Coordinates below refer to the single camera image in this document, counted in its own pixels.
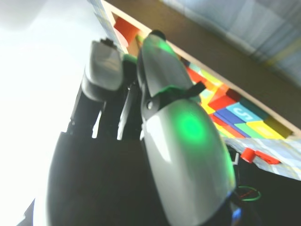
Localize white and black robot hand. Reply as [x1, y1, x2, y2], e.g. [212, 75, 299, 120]
[16, 29, 243, 226]

